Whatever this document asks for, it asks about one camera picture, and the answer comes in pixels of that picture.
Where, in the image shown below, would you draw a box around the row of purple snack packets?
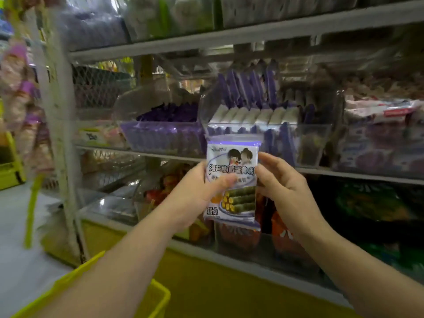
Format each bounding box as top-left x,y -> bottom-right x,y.
207,59 -> 328,166

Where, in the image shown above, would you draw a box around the yellow price label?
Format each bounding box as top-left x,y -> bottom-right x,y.
79,128 -> 106,144

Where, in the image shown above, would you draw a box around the pile of dark purple packets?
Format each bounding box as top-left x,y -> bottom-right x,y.
136,102 -> 199,123

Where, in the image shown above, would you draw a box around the pile of white pink packets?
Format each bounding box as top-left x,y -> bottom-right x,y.
335,96 -> 424,177

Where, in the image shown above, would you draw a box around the white purple snack packet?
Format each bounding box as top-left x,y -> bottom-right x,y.
203,134 -> 263,231

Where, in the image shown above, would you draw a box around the hanging pink purple snack bags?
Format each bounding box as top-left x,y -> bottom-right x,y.
0,40 -> 55,177

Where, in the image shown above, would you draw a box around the yellow-green shopping basket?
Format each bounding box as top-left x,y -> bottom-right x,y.
11,251 -> 171,318

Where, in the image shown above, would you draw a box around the pile of orange red packets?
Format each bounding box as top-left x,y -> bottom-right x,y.
142,169 -> 315,265

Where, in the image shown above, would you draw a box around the pile of bagged goods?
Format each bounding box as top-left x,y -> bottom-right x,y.
61,0 -> 424,51

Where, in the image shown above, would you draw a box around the pile of green packets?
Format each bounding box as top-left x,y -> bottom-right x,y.
331,182 -> 424,282

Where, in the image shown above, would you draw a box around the clear plastic bin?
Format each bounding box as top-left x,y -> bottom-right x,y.
114,87 -> 207,157
79,177 -> 146,225
331,91 -> 424,179
199,76 -> 333,168

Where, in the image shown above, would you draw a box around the person's right hand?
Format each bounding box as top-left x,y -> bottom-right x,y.
255,151 -> 321,241

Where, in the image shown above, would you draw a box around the white metal shelf rack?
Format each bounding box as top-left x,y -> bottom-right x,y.
28,0 -> 424,305

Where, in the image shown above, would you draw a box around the person's left hand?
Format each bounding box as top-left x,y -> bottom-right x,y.
165,161 -> 238,234

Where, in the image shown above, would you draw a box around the person's right forearm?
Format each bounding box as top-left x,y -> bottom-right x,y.
296,222 -> 424,318

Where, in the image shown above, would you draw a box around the person's left forearm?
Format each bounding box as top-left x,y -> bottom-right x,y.
35,208 -> 199,318

